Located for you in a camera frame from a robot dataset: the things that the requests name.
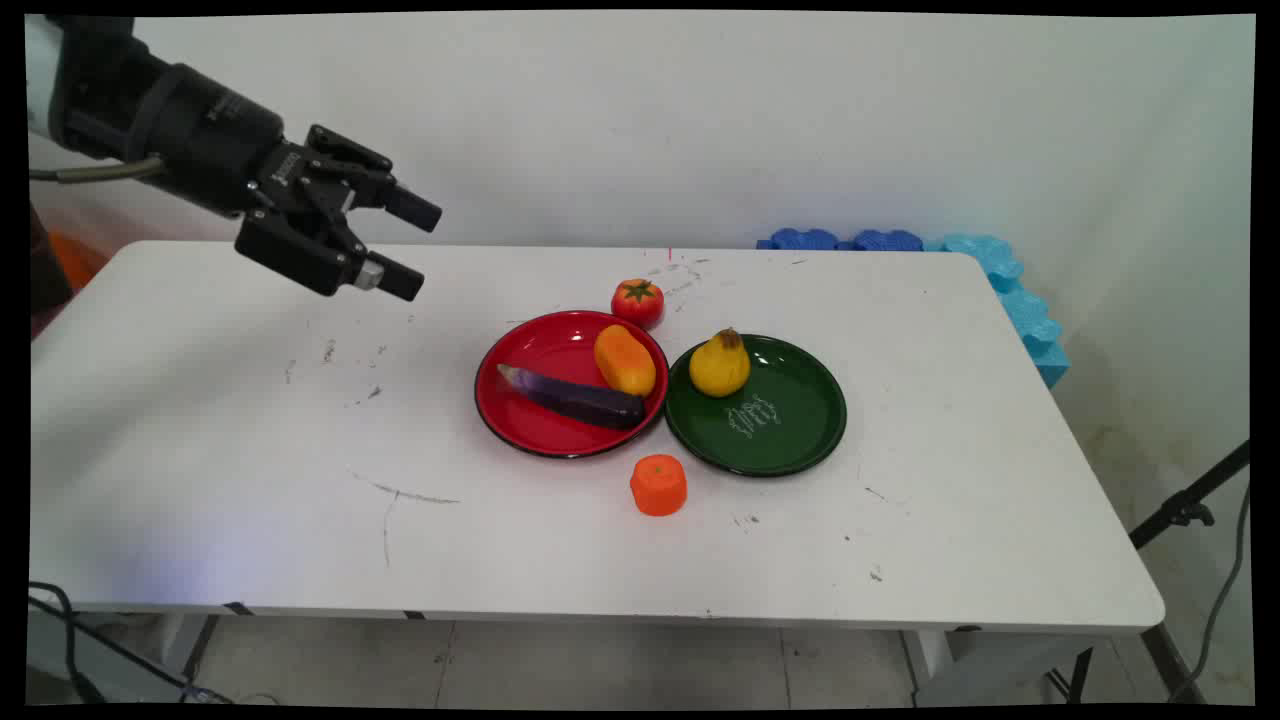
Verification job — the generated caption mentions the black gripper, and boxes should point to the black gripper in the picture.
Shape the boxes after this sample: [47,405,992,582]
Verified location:
[125,62,444,303]

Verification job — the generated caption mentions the purple toy eggplant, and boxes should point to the purple toy eggplant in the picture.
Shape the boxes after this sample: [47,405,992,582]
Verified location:
[497,364,647,432]

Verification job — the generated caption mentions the orange object behind table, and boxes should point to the orange object behind table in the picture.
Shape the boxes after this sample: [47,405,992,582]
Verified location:
[44,230,109,293]

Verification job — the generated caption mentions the red round plate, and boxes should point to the red round plate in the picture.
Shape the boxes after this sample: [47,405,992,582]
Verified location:
[474,310,671,460]

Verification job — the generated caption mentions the red toy tomato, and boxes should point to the red toy tomato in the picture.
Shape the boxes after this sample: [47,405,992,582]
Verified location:
[611,278,666,329]

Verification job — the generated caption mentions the orange toy mango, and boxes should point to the orange toy mango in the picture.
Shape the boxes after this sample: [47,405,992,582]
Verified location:
[593,324,658,398]

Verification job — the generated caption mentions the yellow toy pear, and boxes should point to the yellow toy pear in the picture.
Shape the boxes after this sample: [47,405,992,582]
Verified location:
[688,327,752,399]

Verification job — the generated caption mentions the orange toy tangerine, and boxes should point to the orange toy tangerine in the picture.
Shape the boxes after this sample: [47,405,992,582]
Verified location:
[629,454,689,518]

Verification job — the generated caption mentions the dark blue foam piece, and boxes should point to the dark blue foam piece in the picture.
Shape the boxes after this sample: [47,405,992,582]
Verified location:
[756,228,842,251]
[848,229,925,253]

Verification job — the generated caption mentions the green round plate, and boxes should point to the green round plate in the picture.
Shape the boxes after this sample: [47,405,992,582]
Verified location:
[664,334,848,478]

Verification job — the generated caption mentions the light blue foam mat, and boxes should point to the light blue foam mat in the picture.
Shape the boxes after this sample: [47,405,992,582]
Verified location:
[924,234,1071,390]

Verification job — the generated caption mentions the black tripod leg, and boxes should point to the black tripod leg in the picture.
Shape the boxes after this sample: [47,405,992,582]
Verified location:
[1129,440,1252,550]

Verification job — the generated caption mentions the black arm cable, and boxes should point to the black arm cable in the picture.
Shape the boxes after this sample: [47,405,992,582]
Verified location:
[28,155,167,187]

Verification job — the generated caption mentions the white table leg frame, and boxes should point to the white table leg frame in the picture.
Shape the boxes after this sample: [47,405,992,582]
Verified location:
[150,612,221,686]
[898,628,1095,707]

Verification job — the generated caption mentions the black floor cable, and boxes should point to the black floor cable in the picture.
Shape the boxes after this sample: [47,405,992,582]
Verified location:
[28,581,233,705]

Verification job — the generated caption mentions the grey hanging cable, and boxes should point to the grey hanging cable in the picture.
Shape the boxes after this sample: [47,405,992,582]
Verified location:
[1168,484,1253,703]

